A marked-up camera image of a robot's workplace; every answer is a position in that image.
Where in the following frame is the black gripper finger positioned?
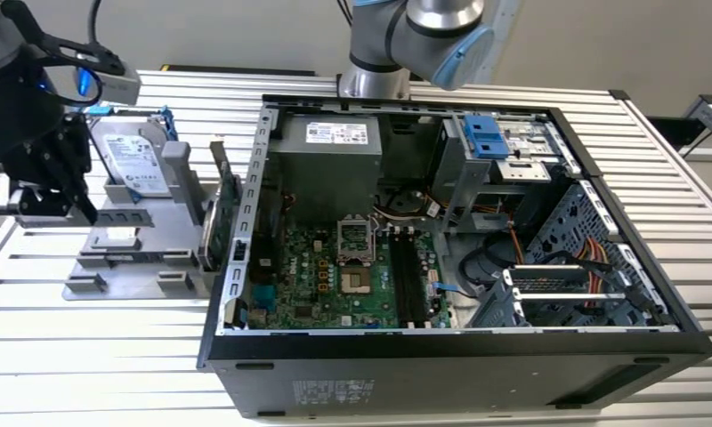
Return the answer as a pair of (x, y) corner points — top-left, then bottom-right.
(34, 113), (93, 197)
(0, 175), (100, 226)

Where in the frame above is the RAM stick with black chips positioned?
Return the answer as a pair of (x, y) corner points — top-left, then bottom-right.
(101, 254), (167, 264)
(92, 207), (156, 229)

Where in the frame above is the black RAM slot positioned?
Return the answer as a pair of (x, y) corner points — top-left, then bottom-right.
(409, 227), (436, 329)
(388, 227), (412, 329)
(395, 227), (419, 329)
(403, 227), (427, 329)

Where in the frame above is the hard disk in blue carrier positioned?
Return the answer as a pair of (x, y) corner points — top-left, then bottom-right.
(85, 102), (179, 204)

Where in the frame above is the grey parts rack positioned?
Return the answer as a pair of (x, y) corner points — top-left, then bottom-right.
(60, 141), (227, 302)

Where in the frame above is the green graphics card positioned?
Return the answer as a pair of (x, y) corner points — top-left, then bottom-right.
(193, 141), (243, 275)

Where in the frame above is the black bar yellow end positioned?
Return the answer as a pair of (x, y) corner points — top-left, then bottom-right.
(159, 64), (317, 77)

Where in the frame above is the grey power supply unit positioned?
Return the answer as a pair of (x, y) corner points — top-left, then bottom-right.
(269, 113), (384, 223)

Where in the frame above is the metal socket cover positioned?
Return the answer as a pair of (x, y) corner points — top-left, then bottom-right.
(336, 213), (373, 266)

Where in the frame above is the CPU socket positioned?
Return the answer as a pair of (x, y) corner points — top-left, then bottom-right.
(339, 266), (373, 297)

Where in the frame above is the black round fan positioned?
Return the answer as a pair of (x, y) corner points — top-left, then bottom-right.
(373, 186), (447, 222)

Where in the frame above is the green motherboard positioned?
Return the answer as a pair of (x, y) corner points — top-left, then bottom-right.
(245, 220), (452, 331)

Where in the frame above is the grey metal drive cage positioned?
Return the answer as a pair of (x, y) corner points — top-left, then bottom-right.
(432, 113), (578, 232)

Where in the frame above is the blue plastic drive latch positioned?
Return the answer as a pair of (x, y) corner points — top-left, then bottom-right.
(460, 114), (507, 159)

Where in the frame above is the black open PC case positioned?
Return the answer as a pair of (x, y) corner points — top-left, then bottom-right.
(196, 92), (712, 419)

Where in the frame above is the black drive with print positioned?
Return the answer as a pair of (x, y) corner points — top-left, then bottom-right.
(510, 265), (588, 294)

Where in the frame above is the grey metal disk bay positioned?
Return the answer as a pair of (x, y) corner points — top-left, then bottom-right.
(468, 262), (631, 329)

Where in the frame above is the black box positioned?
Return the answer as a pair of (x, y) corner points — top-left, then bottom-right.
(646, 115), (708, 157)

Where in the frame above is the silver camera with black bracket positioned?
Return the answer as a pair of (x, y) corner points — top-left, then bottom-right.
(0, 0), (143, 104)

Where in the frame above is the thin black camera cable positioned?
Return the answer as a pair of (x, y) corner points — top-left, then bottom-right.
(88, 0), (105, 45)

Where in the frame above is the blue data cable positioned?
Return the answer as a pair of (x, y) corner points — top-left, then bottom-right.
(432, 282), (481, 300)

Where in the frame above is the thin orange wire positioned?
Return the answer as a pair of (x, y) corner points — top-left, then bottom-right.
(507, 213), (524, 268)

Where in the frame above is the red orange yellow wire bundle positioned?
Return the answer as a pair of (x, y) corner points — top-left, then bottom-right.
(575, 238), (614, 312)

